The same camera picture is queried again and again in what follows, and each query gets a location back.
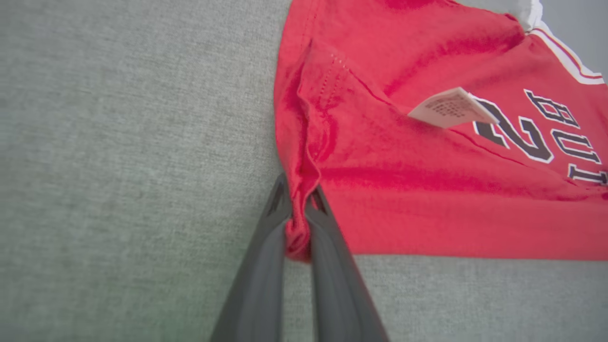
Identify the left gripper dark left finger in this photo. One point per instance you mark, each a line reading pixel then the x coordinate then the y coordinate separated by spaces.
pixel 259 285

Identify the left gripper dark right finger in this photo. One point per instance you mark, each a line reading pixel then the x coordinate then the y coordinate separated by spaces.
pixel 339 294

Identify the red basketball jersey white trim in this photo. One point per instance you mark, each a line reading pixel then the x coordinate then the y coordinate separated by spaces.
pixel 427 190

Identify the grey fabric sofa cushion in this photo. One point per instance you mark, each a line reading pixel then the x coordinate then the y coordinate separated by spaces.
pixel 118 166

